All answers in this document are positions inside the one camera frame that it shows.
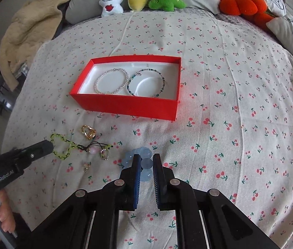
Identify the white plush toy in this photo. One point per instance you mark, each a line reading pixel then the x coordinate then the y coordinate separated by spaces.
pixel 110 1

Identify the red tomato plush cushion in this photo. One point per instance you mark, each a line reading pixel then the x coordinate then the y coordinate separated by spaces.
pixel 237 5

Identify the cherry print bed sheet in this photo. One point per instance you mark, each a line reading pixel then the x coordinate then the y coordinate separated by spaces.
pixel 227 96

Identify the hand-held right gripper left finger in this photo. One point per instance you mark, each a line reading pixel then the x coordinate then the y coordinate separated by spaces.
pixel 135 184

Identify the small gold earring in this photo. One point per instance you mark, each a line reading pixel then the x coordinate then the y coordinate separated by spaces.
pixel 86 166

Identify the red cardboard box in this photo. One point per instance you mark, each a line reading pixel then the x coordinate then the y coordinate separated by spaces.
pixel 125 107

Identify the deer print pillow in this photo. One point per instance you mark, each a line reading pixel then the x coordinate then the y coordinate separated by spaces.
pixel 292 36

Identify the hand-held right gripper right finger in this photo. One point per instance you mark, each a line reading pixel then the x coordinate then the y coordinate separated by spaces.
pixel 157 184

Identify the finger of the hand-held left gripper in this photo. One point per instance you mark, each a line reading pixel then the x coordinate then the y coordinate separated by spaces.
pixel 38 148

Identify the beige quilted blanket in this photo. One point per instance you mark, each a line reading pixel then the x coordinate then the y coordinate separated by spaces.
pixel 32 23

